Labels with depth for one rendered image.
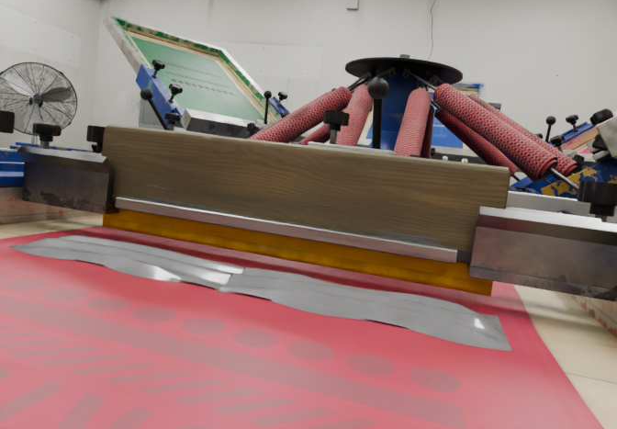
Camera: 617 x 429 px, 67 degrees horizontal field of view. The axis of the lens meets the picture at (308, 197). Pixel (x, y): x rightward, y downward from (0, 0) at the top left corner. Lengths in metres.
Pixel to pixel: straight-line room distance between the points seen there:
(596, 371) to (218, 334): 0.20
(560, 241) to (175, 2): 5.40
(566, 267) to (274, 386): 0.24
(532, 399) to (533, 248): 0.15
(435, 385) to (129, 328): 0.15
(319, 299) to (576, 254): 0.18
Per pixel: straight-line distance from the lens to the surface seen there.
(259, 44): 5.05
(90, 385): 0.20
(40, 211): 0.55
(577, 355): 0.32
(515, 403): 0.23
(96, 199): 0.47
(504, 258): 0.36
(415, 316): 0.30
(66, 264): 0.37
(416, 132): 0.92
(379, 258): 0.39
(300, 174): 0.39
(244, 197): 0.40
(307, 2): 5.01
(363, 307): 0.30
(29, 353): 0.23
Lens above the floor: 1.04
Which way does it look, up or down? 4 degrees down
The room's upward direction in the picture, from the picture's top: 7 degrees clockwise
